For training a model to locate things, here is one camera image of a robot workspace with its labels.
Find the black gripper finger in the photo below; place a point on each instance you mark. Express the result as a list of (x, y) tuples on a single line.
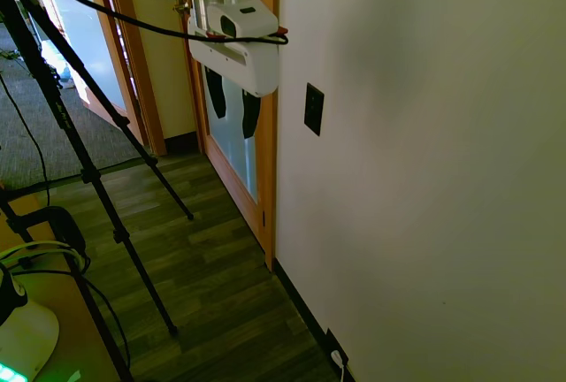
[(250, 114), (217, 91)]

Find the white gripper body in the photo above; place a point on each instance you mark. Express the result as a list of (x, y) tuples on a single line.
[(247, 59)]

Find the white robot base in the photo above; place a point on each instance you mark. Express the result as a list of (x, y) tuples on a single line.
[(22, 333)]

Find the wooden door with frosted glass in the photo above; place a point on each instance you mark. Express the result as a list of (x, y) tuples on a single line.
[(234, 165)]

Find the black baseboard strip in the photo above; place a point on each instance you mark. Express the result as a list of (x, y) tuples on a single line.
[(309, 311)]

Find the black clamp on table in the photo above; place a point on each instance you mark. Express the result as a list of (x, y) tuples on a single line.
[(53, 225)]

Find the white power plug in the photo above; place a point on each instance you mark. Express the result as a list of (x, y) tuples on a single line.
[(338, 359)]

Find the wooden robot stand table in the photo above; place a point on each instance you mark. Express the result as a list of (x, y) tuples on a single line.
[(66, 311)]

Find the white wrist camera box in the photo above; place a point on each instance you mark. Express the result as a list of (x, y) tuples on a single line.
[(241, 17)]

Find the black wall light switch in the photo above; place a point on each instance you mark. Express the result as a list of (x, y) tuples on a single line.
[(314, 109)]

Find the wooden glass partition frame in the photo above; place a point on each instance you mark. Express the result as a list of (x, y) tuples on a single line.
[(128, 63)]

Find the black camera tripod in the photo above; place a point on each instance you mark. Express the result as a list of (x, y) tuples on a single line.
[(75, 143)]

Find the black wall power outlet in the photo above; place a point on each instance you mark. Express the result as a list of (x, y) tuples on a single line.
[(337, 349)]

